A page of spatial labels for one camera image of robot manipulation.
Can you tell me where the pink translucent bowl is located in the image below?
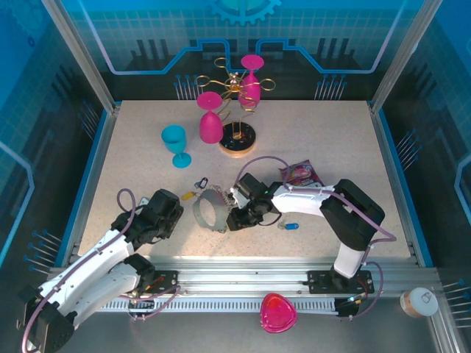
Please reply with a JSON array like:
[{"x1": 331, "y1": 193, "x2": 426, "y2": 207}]
[{"x1": 259, "y1": 292, "x2": 298, "y2": 335}]

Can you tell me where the aluminium frame post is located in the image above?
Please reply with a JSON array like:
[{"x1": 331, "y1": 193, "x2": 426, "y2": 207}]
[
  {"x1": 40, "y1": 0, "x2": 122, "y2": 115},
  {"x1": 369, "y1": 0, "x2": 436, "y2": 115}
]

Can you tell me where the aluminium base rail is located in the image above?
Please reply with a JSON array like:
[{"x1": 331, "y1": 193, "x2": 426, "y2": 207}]
[{"x1": 49, "y1": 257, "x2": 441, "y2": 299}]

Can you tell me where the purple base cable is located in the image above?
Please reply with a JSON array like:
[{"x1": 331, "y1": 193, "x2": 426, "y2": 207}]
[
  {"x1": 340, "y1": 261, "x2": 386, "y2": 321},
  {"x1": 121, "y1": 285, "x2": 182, "y2": 321}
]

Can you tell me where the blue plastic goblet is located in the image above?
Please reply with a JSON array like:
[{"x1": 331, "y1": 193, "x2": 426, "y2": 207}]
[{"x1": 160, "y1": 124, "x2": 192, "y2": 169}]

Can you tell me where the cup with white lid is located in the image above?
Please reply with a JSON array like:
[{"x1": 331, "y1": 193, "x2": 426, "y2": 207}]
[{"x1": 400, "y1": 286, "x2": 439, "y2": 317}]

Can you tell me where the large silver keyring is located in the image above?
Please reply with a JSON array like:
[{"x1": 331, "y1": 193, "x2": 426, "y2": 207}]
[{"x1": 192, "y1": 189, "x2": 232, "y2": 235}]

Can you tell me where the aluminium side rail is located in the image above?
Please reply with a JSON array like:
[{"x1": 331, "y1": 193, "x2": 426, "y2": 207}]
[
  {"x1": 367, "y1": 101, "x2": 434, "y2": 268},
  {"x1": 54, "y1": 104, "x2": 122, "y2": 268}
]

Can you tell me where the gold wire rack black base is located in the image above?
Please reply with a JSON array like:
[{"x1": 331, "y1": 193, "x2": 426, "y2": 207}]
[{"x1": 194, "y1": 57, "x2": 276, "y2": 158}]

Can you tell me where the pink plastic goblet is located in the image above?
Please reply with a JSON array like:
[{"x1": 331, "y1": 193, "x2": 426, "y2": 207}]
[
  {"x1": 238, "y1": 54, "x2": 265, "y2": 108},
  {"x1": 196, "y1": 91, "x2": 224, "y2": 144}
]

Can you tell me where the white slotted cable duct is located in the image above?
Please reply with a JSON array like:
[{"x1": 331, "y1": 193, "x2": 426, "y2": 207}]
[{"x1": 99, "y1": 296, "x2": 341, "y2": 313}]

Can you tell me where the colourful snack bag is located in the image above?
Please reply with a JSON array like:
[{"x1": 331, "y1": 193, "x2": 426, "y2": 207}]
[{"x1": 278, "y1": 159, "x2": 327, "y2": 189}]

